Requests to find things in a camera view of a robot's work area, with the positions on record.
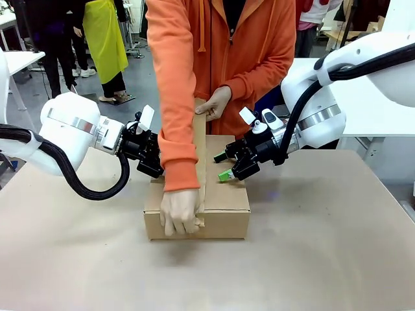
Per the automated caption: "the person's left forearm orange sleeve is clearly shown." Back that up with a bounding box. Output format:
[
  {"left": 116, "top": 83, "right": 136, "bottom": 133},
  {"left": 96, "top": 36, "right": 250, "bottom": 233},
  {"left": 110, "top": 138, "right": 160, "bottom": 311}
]
[{"left": 223, "top": 35, "right": 297, "bottom": 109}]

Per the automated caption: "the person's right forearm orange sleeve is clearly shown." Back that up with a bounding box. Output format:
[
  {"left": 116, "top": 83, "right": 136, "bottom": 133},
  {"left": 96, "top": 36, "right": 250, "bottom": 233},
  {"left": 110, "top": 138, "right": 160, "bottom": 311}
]
[{"left": 157, "top": 93, "right": 202, "bottom": 193}]

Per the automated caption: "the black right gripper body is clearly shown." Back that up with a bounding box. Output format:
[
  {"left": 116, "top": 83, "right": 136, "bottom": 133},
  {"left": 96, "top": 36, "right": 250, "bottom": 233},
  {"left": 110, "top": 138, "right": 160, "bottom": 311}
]
[{"left": 224, "top": 129, "right": 277, "bottom": 181}]

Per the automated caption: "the large white work table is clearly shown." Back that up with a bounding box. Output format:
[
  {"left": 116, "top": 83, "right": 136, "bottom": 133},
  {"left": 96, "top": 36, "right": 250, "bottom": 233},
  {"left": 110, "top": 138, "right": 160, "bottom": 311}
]
[{"left": 259, "top": 57, "right": 415, "bottom": 184}]

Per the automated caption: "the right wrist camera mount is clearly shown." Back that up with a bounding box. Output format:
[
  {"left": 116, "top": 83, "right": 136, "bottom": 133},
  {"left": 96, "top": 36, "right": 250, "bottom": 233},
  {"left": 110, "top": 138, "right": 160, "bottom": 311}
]
[{"left": 239, "top": 108, "right": 285, "bottom": 135}]

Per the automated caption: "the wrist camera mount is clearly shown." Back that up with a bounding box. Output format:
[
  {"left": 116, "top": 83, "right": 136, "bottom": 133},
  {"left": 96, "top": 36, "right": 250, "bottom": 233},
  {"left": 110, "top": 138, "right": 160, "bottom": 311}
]
[
  {"left": 239, "top": 108, "right": 285, "bottom": 135},
  {"left": 134, "top": 104, "right": 155, "bottom": 134}
]

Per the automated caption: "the person's right hand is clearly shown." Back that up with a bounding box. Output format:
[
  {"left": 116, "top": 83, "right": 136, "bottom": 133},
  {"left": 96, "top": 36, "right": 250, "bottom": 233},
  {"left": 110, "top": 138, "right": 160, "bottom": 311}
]
[{"left": 160, "top": 189, "right": 202, "bottom": 237}]

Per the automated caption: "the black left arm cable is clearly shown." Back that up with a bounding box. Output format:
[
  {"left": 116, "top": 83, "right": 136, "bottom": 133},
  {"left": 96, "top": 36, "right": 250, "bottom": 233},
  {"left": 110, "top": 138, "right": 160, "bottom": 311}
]
[{"left": 0, "top": 124, "right": 131, "bottom": 200}]

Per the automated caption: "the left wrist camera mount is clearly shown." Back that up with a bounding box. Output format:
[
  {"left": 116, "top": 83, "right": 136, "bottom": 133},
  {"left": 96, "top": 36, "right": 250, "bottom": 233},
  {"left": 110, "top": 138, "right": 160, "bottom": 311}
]
[{"left": 134, "top": 104, "right": 155, "bottom": 134}]

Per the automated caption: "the person's orange hoodie torso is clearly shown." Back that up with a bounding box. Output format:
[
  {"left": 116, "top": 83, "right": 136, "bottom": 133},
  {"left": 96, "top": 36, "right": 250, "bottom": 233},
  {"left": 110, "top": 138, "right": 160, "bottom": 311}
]
[{"left": 145, "top": 0, "right": 297, "bottom": 141}]

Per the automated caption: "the bystander in black clothes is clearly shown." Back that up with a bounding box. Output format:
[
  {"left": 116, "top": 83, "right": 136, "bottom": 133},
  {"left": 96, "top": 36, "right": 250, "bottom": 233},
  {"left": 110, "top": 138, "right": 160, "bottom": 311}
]
[{"left": 12, "top": 0, "right": 89, "bottom": 100}]

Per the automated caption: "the bystander in yellow apron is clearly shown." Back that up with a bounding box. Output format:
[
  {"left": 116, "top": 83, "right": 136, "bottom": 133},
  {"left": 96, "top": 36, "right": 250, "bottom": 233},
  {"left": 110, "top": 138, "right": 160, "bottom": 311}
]
[{"left": 81, "top": 0, "right": 130, "bottom": 103}]

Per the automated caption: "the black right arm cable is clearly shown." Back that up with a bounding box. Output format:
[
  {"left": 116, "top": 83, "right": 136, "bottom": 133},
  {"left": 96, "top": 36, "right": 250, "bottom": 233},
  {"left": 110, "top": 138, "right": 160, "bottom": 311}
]
[{"left": 274, "top": 41, "right": 415, "bottom": 167}]

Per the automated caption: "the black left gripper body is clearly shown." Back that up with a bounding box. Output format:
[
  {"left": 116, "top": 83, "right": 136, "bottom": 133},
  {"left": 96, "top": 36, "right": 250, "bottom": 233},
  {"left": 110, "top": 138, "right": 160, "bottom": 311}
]
[{"left": 120, "top": 121, "right": 162, "bottom": 167}]

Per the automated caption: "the person's left hand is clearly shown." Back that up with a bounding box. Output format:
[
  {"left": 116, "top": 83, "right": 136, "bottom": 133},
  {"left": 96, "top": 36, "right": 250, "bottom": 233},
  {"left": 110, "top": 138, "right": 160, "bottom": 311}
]
[{"left": 195, "top": 86, "right": 233, "bottom": 122}]

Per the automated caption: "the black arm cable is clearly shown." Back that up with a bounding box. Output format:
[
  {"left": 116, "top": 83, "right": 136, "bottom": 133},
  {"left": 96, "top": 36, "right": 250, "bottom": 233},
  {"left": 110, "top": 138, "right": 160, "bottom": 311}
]
[
  {"left": 0, "top": 124, "right": 131, "bottom": 200},
  {"left": 274, "top": 41, "right": 415, "bottom": 167}
]

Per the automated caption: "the brown cardboard shipping box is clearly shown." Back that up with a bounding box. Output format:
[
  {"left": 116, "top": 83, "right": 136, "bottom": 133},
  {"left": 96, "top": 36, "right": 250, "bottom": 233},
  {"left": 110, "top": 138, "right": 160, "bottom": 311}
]
[{"left": 142, "top": 134, "right": 252, "bottom": 242}]

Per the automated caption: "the bystander in white red top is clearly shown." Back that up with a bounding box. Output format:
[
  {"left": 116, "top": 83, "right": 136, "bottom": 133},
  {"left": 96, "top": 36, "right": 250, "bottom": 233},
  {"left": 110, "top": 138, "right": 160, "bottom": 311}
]
[{"left": 294, "top": 0, "right": 345, "bottom": 60}]

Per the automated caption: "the white side table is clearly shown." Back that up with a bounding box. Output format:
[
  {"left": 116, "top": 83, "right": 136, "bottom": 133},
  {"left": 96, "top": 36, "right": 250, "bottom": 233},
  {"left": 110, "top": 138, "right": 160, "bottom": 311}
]
[{"left": 0, "top": 50, "right": 47, "bottom": 113}]

